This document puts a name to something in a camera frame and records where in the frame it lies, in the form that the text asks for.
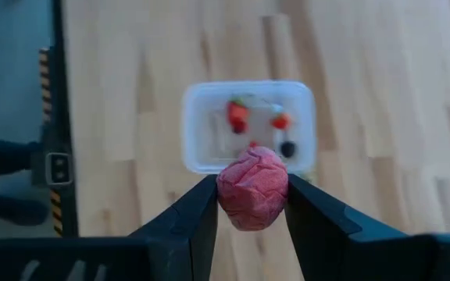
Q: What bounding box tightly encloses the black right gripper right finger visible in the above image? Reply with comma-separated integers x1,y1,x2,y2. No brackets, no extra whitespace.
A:
286,174,408,281

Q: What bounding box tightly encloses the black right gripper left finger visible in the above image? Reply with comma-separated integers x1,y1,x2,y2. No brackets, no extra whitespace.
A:
130,174,219,281

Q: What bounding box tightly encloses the small red strawberry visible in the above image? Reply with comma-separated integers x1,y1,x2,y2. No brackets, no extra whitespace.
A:
270,104,292,130

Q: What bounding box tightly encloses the clear plastic tupperware container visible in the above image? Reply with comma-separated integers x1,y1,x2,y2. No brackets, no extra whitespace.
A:
180,80,316,176

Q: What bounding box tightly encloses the yellow black striped tape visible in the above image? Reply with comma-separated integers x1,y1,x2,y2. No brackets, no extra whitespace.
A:
49,190,63,237
38,47,51,124

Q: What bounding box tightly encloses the dark rig base leg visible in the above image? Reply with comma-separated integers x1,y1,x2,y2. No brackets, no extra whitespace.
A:
0,139,42,177
0,194,49,228

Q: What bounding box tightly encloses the grey metal connector bracket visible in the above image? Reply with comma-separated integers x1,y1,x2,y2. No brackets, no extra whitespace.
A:
44,151,73,186

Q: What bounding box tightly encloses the black metal table frame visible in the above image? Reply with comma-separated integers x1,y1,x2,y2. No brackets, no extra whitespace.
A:
51,0,80,237

